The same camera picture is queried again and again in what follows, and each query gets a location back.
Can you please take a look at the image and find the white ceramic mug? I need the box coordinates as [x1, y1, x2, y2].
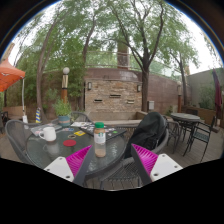
[38, 126, 57, 143]

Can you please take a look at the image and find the blue and yellow striped post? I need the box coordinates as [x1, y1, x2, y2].
[35, 107, 43, 125]

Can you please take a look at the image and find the black laptop with stickers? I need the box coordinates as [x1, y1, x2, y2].
[79, 122, 128, 141]

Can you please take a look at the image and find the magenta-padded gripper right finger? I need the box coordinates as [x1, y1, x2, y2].
[130, 143, 184, 187]

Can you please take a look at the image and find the closed maroon umbrella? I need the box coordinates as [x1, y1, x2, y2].
[211, 68, 224, 122]

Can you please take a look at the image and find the green-capped coffee drink bottle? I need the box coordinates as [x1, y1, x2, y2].
[93, 121, 107, 158]

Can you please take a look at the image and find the green plant in teal pot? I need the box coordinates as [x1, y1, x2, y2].
[52, 98, 73, 128]

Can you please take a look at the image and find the round dark patio table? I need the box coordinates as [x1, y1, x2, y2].
[170, 112, 202, 135]

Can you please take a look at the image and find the black metal chair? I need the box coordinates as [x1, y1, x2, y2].
[182, 114, 217, 164]
[166, 119, 182, 155]

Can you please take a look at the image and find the flat round red coaster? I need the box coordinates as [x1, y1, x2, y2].
[62, 139, 78, 148]

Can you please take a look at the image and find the globe-topped wooden lamp post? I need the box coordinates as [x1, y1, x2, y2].
[60, 66, 71, 105]

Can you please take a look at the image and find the orange patio umbrella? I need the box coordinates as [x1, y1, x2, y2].
[0, 59, 29, 125]

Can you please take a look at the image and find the white sticker sheet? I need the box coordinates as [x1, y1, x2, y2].
[70, 121, 93, 129]

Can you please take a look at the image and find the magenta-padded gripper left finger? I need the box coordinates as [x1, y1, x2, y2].
[43, 144, 96, 187]

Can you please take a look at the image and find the dark-trunked tree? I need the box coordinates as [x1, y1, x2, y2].
[99, 0, 203, 113]

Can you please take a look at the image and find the leaning grey-trunked tree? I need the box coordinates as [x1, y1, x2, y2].
[35, 13, 69, 125]

